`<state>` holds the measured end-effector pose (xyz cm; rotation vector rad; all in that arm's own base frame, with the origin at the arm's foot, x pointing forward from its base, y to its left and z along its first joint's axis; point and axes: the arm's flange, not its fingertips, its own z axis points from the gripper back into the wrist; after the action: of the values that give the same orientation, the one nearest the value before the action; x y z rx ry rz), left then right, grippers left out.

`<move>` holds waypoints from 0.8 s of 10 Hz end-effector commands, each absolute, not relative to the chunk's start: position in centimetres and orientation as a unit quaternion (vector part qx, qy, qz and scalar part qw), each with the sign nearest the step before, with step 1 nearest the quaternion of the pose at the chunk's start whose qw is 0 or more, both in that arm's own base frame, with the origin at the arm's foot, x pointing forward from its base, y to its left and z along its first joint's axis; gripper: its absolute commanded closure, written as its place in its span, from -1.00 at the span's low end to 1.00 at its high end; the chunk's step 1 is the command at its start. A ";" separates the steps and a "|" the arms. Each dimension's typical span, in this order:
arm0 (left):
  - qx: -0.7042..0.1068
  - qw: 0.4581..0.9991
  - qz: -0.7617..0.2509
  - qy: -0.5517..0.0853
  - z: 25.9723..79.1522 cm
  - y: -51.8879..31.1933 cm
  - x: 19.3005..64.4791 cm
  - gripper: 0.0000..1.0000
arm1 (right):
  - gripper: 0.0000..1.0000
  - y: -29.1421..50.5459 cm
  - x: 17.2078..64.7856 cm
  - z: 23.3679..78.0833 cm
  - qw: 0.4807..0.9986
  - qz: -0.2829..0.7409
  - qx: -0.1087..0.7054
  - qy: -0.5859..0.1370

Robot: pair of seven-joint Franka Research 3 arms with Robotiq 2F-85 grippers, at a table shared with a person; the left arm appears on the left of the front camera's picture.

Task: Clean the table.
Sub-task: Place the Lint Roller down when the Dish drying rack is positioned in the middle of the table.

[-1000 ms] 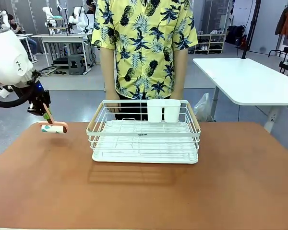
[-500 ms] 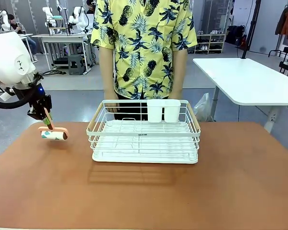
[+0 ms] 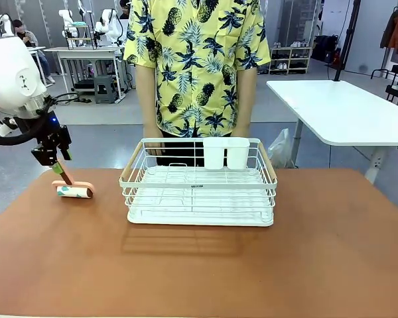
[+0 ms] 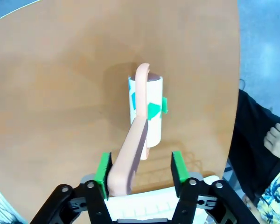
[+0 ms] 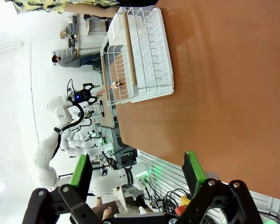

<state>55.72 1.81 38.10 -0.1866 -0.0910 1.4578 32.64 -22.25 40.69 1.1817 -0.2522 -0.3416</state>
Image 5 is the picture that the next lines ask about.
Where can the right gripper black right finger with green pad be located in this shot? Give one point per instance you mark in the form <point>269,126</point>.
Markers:
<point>217,205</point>

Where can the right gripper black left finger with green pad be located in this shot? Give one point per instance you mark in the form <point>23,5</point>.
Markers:
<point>65,205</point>

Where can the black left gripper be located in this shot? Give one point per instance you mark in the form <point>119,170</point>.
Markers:
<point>82,95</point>

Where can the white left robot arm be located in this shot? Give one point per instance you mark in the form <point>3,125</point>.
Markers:
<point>60,112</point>

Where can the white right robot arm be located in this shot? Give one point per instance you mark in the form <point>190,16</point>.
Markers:
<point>112,179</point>

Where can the person's bare forearm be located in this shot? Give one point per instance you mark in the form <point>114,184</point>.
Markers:
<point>91,11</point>

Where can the bystander's forearm with watch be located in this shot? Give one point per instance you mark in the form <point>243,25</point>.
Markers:
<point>100,203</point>

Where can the bystander's hand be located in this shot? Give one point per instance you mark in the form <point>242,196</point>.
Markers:
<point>107,213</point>

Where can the black marker pen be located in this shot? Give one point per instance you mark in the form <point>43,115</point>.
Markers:
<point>101,108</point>

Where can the light wooden side table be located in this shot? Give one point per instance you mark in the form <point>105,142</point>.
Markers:
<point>108,116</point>

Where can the yellow red emergency stop button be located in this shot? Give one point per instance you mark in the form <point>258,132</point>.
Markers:
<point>184,202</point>

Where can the background person in grey shirt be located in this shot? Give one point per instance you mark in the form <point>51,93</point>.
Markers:
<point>67,61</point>

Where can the wooden workbench with bins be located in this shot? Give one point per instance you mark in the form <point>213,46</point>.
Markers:
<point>78,35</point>

